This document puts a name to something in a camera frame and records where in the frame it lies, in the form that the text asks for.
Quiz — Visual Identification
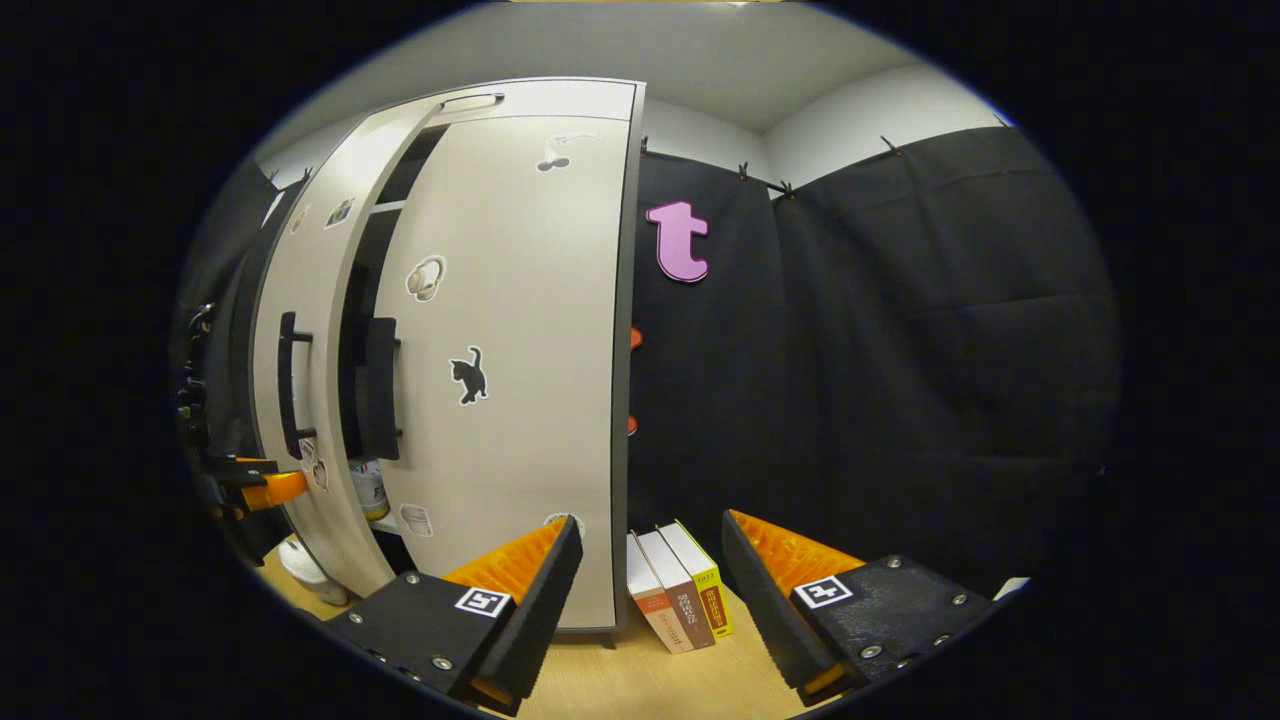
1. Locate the white cabinet door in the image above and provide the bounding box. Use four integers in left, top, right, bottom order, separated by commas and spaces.
250, 100, 446, 601
373, 113, 633, 633

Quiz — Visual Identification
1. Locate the black backdrop cloth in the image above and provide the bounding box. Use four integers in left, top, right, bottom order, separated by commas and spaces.
175, 125, 1121, 601

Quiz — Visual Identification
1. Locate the white shoe cabinet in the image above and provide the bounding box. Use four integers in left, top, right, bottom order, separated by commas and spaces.
335, 78, 646, 649

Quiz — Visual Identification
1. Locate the white striped shoe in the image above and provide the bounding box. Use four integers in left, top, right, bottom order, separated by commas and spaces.
350, 460, 392, 524

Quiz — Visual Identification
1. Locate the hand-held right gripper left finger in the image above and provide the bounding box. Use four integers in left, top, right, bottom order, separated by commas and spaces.
325, 514, 584, 716

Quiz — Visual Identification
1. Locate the brown book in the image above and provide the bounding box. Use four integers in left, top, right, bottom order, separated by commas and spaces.
637, 529, 717, 650

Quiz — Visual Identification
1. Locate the white lidded cup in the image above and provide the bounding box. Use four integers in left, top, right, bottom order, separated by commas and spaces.
278, 535, 351, 608

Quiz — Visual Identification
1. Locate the yellow book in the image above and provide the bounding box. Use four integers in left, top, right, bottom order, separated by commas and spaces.
657, 520, 734, 639

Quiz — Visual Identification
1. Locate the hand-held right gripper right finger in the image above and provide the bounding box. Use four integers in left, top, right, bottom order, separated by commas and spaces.
722, 509, 996, 707

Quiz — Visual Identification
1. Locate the black door handle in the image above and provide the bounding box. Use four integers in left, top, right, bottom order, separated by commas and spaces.
355, 316, 403, 461
277, 311, 317, 461

